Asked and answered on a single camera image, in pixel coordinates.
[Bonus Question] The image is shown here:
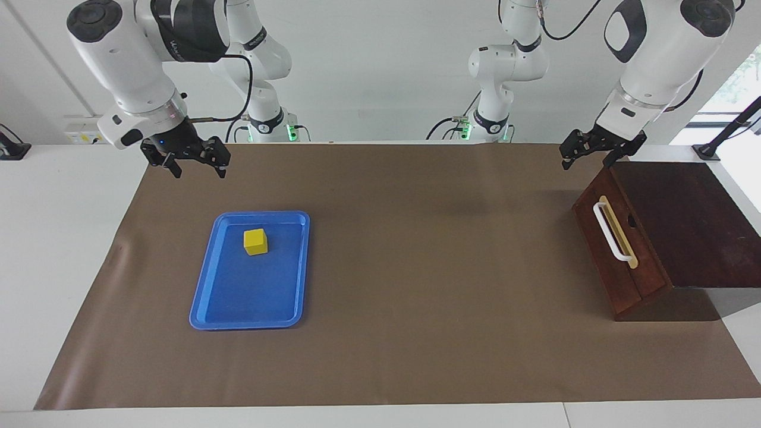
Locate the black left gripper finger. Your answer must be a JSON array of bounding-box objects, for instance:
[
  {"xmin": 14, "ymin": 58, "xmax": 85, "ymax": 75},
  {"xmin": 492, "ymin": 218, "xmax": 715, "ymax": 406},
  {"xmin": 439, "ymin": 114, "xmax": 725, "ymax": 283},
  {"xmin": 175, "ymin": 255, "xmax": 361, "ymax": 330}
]
[
  {"xmin": 603, "ymin": 132, "xmax": 648, "ymax": 168},
  {"xmin": 559, "ymin": 129, "xmax": 596, "ymax": 171}
]

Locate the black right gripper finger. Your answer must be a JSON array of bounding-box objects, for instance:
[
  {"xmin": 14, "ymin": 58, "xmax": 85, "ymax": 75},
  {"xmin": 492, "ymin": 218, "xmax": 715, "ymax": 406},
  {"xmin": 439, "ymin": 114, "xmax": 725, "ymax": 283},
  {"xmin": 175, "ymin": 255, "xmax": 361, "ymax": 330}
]
[
  {"xmin": 141, "ymin": 147, "xmax": 183, "ymax": 180},
  {"xmin": 200, "ymin": 136, "xmax": 232, "ymax": 180}
]

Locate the white drawer handle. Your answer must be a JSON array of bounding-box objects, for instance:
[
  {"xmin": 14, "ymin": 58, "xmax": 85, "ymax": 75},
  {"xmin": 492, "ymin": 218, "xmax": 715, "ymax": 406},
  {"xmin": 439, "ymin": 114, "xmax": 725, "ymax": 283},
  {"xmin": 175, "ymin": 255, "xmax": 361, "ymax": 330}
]
[{"xmin": 593, "ymin": 201, "xmax": 634, "ymax": 262}]

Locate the yellow cube block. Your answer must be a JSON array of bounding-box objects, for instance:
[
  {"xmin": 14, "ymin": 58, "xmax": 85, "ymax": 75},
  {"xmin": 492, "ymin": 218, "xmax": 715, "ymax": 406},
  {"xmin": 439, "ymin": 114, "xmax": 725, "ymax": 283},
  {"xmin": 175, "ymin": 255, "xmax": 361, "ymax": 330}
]
[{"xmin": 243, "ymin": 228, "xmax": 269, "ymax": 256}]

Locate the wooden drawer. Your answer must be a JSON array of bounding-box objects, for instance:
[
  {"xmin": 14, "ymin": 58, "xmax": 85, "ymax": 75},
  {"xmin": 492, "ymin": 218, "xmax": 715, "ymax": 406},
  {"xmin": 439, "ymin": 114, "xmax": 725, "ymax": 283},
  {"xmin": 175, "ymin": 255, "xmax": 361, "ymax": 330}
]
[{"xmin": 574, "ymin": 168, "xmax": 668, "ymax": 301}]

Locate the dark wooden drawer cabinet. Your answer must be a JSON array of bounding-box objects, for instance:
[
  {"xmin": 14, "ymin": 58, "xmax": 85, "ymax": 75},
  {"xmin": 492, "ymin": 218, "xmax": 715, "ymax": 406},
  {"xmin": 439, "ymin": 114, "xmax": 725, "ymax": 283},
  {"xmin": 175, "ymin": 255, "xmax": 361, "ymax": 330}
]
[{"xmin": 572, "ymin": 160, "xmax": 761, "ymax": 322}]

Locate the black stand pole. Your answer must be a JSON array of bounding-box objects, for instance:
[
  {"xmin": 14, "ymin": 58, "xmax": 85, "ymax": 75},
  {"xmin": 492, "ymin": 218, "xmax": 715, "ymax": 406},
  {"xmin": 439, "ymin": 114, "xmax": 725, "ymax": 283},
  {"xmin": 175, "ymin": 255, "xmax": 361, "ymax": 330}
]
[{"xmin": 693, "ymin": 95, "xmax": 761, "ymax": 162}]

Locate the bright window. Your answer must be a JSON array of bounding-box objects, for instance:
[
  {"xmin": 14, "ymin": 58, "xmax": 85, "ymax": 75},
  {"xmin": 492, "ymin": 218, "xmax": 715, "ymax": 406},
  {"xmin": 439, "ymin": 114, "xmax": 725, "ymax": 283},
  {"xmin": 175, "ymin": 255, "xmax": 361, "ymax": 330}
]
[{"xmin": 696, "ymin": 46, "xmax": 761, "ymax": 117}]

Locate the blue plastic tray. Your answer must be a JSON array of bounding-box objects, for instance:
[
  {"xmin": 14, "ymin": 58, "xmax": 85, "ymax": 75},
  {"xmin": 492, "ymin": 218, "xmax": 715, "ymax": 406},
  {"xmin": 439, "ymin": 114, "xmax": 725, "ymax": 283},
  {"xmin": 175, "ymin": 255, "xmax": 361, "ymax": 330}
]
[{"xmin": 189, "ymin": 210, "xmax": 311, "ymax": 331}]

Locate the black table clamp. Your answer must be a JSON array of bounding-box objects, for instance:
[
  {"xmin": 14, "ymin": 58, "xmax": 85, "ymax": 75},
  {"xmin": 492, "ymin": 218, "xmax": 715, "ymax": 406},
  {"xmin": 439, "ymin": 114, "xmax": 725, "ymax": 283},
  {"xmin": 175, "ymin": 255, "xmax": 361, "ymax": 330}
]
[{"xmin": 0, "ymin": 124, "xmax": 32, "ymax": 161}]

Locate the brown table mat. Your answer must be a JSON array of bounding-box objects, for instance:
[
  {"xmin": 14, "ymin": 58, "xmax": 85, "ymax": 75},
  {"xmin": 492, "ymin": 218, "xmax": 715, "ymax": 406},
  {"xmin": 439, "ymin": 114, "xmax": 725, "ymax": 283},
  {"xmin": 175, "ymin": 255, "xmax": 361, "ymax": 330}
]
[{"xmin": 34, "ymin": 141, "xmax": 761, "ymax": 411}]

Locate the white wall socket strip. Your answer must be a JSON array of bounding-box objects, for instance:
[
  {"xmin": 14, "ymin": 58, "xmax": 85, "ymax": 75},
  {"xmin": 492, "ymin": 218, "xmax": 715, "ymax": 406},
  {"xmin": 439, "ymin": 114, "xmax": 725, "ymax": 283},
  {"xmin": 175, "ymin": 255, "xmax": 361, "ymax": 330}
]
[{"xmin": 64, "ymin": 122, "xmax": 108, "ymax": 145}]

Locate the beige handle backing strip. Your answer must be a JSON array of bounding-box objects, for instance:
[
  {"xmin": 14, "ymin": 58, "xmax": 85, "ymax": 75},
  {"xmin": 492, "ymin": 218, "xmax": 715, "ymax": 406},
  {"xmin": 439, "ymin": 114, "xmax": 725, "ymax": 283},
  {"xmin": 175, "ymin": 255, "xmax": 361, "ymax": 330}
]
[{"xmin": 599, "ymin": 195, "xmax": 639, "ymax": 270}]

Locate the black left arm base cable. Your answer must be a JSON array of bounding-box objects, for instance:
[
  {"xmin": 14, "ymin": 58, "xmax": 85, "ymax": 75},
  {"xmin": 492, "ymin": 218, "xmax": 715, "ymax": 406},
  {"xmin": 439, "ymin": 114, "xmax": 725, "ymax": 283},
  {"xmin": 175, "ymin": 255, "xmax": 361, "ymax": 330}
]
[{"xmin": 426, "ymin": 89, "xmax": 482, "ymax": 141}]

